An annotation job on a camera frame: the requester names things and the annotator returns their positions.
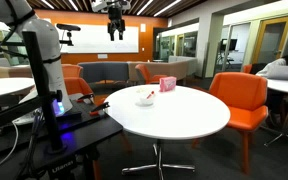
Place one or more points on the white round table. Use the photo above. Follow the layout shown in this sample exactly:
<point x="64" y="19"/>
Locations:
<point x="181" y="114"/>

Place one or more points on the orange chair far centre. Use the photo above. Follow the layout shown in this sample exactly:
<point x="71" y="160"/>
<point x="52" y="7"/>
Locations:
<point x="144" y="75"/>

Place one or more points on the grey laptop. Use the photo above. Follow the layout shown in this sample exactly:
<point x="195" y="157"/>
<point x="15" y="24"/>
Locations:
<point x="278" y="73"/>

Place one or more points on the red-handled clamp rear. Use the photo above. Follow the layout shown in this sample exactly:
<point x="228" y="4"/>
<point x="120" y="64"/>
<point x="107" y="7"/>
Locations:
<point x="87" y="96"/>

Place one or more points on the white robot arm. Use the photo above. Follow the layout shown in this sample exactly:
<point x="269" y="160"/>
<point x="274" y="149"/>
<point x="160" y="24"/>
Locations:
<point x="20" y="17"/>

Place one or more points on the red-handled clamp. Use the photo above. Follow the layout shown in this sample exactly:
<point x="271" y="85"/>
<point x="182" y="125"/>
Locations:
<point x="87" y="96"/>
<point x="96" y="110"/>

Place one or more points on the beige sofa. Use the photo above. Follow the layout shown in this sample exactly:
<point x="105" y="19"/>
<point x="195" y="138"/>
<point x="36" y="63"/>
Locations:
<point x="179" y="70"/>

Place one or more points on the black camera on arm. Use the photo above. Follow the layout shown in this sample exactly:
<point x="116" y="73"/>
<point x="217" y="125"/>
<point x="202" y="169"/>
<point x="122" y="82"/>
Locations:
<point x="67" y="29"/>

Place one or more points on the orange chair behind platform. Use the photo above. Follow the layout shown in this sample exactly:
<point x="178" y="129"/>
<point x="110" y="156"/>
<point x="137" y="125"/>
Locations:
<point x="73" y="81"/>

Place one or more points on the black camera stand post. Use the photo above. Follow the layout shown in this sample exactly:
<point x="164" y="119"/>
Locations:
<point x="41" y="82"/>

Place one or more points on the pink tissue box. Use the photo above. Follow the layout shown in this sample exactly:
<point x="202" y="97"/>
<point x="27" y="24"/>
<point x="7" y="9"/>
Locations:
<point x="167" y="83"/>

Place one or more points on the white bowl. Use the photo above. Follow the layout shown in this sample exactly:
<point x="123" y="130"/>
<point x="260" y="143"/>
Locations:
<point x="146" y="102"/>

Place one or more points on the red marker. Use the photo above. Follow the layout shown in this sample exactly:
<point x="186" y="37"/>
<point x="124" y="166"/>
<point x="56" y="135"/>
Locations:
<point x="150" y="95"/>

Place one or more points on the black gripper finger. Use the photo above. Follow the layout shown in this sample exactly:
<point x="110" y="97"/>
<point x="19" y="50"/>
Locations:
<point x="120" y="35"/>
<point x="111" y="36"/>

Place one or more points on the red-handled clamp front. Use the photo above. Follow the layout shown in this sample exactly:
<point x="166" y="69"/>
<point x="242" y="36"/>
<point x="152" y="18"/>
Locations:
<point x="96" y="110"/>

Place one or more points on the orange chair far right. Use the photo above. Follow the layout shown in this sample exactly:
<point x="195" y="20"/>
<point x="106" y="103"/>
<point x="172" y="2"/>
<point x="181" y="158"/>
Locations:
<point x="247" y="68"/>

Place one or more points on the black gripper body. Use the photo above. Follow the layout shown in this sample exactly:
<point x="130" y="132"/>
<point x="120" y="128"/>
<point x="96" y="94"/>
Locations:
<point x="116" y="21"/>

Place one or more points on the white whiteboard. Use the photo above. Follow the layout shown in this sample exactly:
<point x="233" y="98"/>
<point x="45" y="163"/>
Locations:
<point x="96" y="39"/>

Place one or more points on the grey blue sofa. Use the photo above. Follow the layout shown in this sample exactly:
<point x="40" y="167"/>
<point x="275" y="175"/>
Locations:
<point x="98" y="71"/>

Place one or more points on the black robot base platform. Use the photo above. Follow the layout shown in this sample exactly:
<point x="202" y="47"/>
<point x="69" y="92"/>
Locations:
<point x="80" y="133"/>

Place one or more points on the white table left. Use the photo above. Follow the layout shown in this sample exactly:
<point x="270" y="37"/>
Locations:
<point x="16" y="85"/>

